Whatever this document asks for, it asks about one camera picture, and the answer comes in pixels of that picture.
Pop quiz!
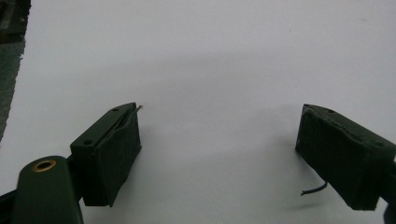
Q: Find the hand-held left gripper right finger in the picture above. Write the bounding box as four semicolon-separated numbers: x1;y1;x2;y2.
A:
294;103;396;212

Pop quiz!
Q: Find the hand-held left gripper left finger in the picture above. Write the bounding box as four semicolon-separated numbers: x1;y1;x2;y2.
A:
69;102;144;208

